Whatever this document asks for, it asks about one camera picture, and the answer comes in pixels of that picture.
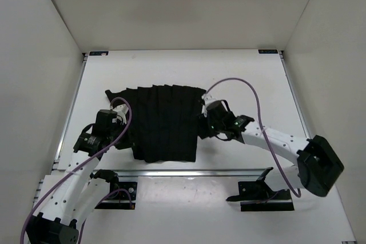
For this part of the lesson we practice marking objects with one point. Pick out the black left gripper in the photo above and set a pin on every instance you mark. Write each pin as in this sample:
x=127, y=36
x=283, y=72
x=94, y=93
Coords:
x=128, y=141

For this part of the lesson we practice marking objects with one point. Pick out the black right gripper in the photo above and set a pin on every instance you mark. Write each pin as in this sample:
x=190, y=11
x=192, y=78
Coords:
x=203, y=133

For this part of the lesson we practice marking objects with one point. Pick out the black pleated skirt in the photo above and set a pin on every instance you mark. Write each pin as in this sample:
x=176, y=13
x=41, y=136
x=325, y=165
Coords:
x=164, y=123

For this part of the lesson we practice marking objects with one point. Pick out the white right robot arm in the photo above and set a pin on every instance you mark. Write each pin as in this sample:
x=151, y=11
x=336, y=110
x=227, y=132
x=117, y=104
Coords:
x=315, y=165

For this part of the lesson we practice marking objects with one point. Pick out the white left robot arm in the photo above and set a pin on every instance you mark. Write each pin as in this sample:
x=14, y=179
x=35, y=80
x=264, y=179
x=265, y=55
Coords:
x=59, y=216

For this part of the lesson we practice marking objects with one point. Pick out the left corner marker sticker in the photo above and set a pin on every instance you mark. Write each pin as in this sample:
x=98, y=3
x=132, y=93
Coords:
x=98, y=53

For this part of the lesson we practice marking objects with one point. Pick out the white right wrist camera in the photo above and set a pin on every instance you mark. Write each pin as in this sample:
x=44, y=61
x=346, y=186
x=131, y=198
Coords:
x=207, y=99

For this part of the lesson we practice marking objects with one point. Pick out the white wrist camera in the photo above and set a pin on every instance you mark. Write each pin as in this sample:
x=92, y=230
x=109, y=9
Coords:
x=207, y=99
x=121, y=111

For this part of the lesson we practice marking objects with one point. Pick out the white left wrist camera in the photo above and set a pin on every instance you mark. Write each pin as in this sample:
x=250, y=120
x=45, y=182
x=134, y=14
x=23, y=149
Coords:
x=121, y=111

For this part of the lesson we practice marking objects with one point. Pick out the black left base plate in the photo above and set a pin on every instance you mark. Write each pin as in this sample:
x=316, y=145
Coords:
x=122, y=194

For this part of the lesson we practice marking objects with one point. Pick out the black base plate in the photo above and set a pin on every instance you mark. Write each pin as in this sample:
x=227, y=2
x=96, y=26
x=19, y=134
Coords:
x=257, y=196
x=122, y=194

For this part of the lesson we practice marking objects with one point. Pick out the aluminium table edge rail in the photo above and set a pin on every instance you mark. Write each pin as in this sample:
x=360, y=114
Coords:
x=191, y=173

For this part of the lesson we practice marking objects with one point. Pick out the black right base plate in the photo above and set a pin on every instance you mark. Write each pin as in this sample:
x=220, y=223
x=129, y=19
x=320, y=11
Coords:
x=257, y=196

